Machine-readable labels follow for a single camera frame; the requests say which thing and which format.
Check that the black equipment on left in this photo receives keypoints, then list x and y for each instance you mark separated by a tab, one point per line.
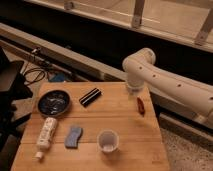
12	88

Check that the translucent plastic cup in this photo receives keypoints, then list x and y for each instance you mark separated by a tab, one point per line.
108	141

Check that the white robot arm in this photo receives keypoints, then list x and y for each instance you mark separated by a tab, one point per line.
139	68

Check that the blue object on floor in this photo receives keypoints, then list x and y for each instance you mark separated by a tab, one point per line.
58	78

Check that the blue sponge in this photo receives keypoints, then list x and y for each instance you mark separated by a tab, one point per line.
75	133

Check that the black box with white stripe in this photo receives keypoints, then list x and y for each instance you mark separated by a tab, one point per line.
90	97

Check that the red pocket knife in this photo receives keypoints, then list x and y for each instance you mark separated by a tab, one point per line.
141	108

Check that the dark round bowl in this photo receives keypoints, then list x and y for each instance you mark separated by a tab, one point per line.
54	103

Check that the white tube with cap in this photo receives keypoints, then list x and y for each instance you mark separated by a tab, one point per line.
45	136

